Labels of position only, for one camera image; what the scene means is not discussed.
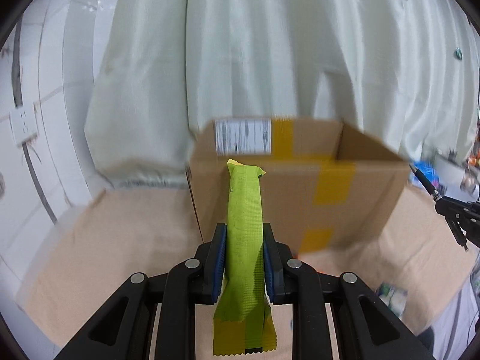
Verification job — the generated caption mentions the brown cardboard box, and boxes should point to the brown cardboard box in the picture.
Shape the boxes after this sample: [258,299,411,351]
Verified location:
[186,118,410,253]

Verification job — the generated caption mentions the white wall socket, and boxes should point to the white wall socket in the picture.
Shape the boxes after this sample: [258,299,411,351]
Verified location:
[10,104,38,146]

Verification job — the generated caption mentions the pale green curtain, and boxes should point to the pale green curtain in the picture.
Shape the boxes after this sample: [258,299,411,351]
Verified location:
[85,0,479,183]

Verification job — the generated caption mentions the green snack bar packet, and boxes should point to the green snack bar packet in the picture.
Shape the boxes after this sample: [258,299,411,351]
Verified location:
[213,159,277,356]

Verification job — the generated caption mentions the blue plastic bag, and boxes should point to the blue plastic bag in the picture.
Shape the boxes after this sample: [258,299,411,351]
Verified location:
[412,161,439,189]

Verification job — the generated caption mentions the floral tissue pack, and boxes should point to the floral tissue pack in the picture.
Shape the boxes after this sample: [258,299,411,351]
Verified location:
[375,283,408,319]

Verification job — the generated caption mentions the black pen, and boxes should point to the black pen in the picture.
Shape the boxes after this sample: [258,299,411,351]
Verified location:
[409,164,442,202]

